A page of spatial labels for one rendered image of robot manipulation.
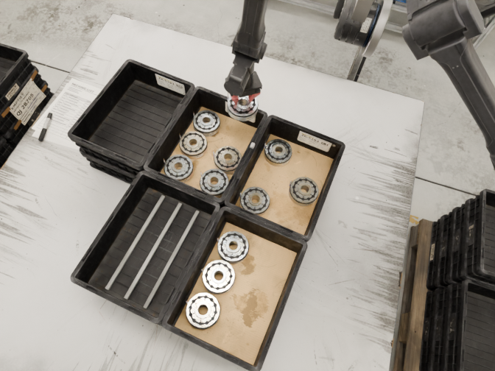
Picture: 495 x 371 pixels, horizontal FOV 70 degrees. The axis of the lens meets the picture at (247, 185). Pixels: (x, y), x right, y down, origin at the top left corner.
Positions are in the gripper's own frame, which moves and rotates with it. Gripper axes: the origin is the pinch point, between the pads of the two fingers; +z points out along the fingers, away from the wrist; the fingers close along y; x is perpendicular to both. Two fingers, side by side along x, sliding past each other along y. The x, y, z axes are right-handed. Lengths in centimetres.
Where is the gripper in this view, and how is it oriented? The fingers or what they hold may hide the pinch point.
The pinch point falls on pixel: (242, 101)
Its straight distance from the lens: 119.8
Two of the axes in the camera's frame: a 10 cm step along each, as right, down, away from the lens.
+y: 9.5, -2.8, 1.7
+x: -3.2, -8.7, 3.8
